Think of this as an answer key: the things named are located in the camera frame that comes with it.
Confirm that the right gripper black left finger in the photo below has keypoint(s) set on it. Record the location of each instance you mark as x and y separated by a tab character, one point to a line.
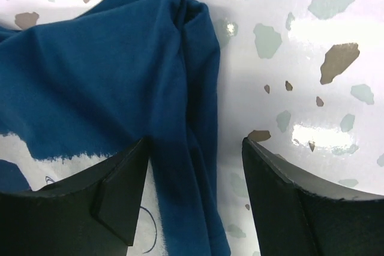
93	212

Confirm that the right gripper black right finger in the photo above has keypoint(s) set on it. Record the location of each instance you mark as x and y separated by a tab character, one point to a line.
298	213

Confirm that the blue t shirt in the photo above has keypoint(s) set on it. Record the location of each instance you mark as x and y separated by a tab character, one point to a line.
76	92

